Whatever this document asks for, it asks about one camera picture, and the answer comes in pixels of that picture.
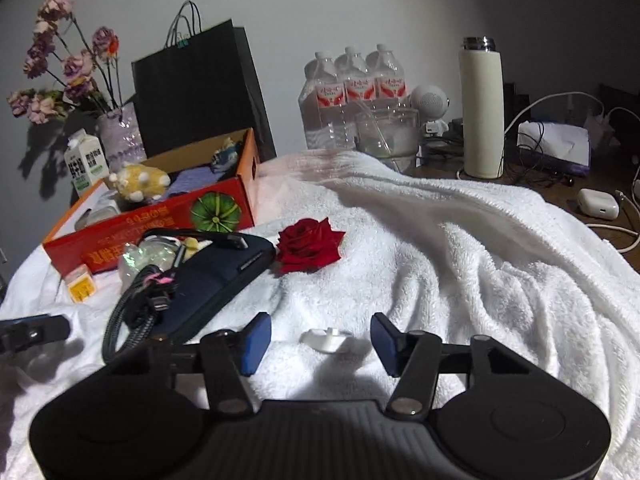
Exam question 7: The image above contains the small yellow white box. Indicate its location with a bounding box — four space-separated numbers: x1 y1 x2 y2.
64 264 98 304

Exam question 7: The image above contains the navy zip pouch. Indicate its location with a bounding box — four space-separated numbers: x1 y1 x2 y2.
136 228 276 344

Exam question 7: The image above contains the small white round cap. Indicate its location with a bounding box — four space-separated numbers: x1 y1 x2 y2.
300 327 352 354

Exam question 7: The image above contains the black braided cable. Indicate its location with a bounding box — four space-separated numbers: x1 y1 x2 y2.
101 263 181 364

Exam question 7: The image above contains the iridescent wrapper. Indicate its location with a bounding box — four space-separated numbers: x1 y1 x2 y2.
117 237 177 290

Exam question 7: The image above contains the red rose flower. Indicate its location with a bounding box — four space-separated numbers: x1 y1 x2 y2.
277 218 345 273

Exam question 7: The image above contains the white plastic container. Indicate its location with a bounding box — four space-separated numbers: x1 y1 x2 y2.
74 193 122 232

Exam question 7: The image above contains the orange cardboard box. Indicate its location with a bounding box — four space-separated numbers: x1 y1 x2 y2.
42 128 260 275

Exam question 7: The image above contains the purple folded cloth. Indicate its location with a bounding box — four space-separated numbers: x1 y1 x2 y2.
164 167 222 197

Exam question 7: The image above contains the white green milk carton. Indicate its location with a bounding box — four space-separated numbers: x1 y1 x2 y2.
64 129 110 196

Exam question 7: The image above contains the yellow white plush toy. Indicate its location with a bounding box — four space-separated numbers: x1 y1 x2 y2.
108 162 170 204

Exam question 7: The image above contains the small colourful figurine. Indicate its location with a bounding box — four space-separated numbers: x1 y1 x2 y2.
209 136 240 174

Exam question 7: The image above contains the purple textured vase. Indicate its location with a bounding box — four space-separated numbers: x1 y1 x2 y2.
96 102 146 172

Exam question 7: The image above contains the clear glass cup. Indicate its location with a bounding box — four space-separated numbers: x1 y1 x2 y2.
355 107 421 174

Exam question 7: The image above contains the white earbuds case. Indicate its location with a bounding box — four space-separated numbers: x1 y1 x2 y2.
577 188 620 220

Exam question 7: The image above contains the white round speaker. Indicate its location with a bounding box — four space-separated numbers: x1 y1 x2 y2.
410 84 449 136

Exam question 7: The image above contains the white purple tissue box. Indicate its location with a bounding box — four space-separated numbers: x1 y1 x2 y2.
516 122 591 177

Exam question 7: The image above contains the purple flower bouquet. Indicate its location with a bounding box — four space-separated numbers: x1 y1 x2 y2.
6 0 125 125

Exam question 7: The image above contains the black paper bag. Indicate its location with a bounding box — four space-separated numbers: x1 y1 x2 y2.
131 0 277 162

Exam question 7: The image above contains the water bottle pack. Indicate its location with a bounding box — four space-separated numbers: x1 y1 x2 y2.
298 44 409 150

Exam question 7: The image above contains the white thermos bottle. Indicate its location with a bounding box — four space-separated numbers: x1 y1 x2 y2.
459 36 504 180

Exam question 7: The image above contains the white charging cable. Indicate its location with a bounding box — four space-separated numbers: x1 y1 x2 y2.
503 91 640 254

